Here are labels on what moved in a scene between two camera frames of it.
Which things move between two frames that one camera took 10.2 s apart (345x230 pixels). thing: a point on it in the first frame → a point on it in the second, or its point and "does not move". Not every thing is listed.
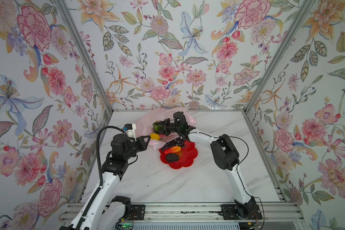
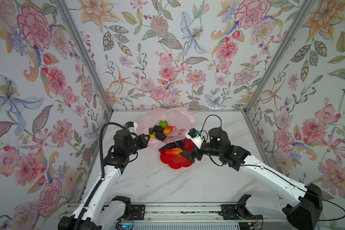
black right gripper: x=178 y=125 → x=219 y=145
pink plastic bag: x=145 y=126 does not move
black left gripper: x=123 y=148 does not move
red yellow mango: x=172 y=150 does not move
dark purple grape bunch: x=177 y=142 does not move
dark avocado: x=171 y=157 → x=160 y=135
